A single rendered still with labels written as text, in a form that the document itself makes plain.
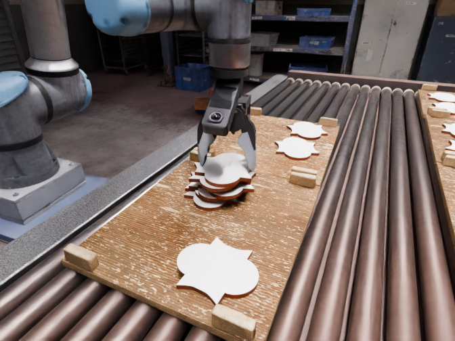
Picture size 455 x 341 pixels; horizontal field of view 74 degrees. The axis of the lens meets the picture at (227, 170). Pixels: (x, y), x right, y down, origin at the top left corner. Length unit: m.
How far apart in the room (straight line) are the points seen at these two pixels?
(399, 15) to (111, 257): 5.08
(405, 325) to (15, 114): 0.80
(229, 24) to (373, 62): 4.87
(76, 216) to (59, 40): 0.40
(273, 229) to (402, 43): 4.91
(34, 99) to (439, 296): 0.85
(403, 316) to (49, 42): 0.85
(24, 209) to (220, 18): 0.58
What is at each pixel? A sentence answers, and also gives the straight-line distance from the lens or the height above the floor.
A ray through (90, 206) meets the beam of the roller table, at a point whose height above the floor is 0.91.
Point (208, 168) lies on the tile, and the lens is 0.63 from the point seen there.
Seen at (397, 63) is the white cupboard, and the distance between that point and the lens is 5.39.
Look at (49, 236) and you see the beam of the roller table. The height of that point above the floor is 0.91.
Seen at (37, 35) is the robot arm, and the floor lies 1.24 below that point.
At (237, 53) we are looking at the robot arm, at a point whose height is 1.23.
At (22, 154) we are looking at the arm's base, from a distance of 0.81.
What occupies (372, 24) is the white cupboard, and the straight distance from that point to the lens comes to 5.29.
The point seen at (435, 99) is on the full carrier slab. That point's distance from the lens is 1.59.
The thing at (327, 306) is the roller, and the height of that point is 0.92.
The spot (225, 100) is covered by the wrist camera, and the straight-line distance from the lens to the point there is 0.54.
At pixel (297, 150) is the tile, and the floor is 0.95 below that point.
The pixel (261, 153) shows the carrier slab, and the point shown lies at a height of 0.94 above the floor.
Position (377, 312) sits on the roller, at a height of 0.92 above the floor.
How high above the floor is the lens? 1.31
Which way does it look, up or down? 29 degrees down
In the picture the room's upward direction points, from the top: straight up
